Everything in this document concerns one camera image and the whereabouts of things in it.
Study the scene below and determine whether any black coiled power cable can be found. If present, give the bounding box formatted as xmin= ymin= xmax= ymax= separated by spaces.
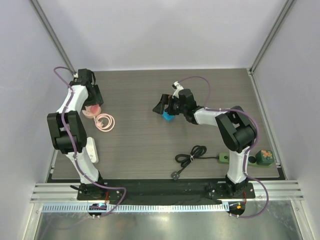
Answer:
xmin=170 ymin=145 xmax=221 ymax=181

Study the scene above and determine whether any green power strip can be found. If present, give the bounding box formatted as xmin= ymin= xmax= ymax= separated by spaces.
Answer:
xmin=217 ymin=153 xmax=258 ymax=166

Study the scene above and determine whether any blue plug adapter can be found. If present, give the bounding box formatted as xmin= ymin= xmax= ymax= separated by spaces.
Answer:
xmin=162 ymin=111 xmax=175 ymax=122

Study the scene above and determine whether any aluminium frame rail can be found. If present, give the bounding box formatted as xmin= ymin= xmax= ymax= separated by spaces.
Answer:
xmin=30 ymin=180 xmax=304 ymax=203

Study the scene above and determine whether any green patterned cube adapter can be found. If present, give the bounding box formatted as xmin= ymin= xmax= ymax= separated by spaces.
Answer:
xmin=255 ymin=150 xmax=275 ymax=166

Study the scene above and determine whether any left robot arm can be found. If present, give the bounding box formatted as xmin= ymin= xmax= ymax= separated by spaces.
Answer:
xmin=47 ymin=68 xmax=106 ymax=200

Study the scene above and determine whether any white triangular power socket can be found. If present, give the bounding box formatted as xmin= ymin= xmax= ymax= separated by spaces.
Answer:
xmin=85 ymin=137 xmax=99 ymax=164

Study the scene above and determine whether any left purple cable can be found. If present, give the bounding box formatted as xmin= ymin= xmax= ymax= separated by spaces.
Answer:
xmin=53 ymin=66 xmax=127 ymax=218

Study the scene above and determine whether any white slotted cable duct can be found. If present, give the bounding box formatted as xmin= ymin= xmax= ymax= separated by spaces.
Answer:
xmin=42 ymin=202 xmax=229 ymax=214

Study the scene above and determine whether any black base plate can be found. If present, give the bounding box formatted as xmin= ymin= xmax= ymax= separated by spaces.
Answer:
xmin=70 ymin=178 xmax=256 ymax=205

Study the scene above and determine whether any pink red plug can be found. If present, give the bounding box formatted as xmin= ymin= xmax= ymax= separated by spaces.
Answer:
xmin=90 ymin=104 xmax=101 ymax=116

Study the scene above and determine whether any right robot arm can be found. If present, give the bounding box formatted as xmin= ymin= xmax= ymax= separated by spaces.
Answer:
xmin=152 ymin=89 xmax=257 ymax=198

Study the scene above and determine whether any pink round power socket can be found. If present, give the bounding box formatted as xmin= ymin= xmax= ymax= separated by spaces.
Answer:
xmin=82 ymin=104 xmax=101 ymax=119

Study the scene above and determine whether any pink coiled cable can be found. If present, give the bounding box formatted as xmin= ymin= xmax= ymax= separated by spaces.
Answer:
xmin=94 ymin=112 xmax=116 ymax=133

